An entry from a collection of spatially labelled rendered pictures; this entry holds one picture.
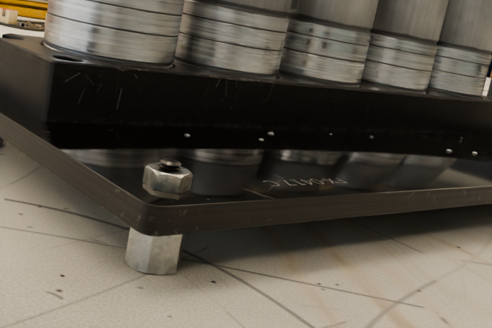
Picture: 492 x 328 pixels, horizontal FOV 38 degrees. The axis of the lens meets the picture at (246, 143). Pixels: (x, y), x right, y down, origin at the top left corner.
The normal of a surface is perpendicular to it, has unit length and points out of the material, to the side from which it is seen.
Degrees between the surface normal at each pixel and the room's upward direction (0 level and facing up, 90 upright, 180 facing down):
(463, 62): 90
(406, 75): 90
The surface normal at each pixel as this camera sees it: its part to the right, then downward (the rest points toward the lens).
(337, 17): 0.15, 0.23
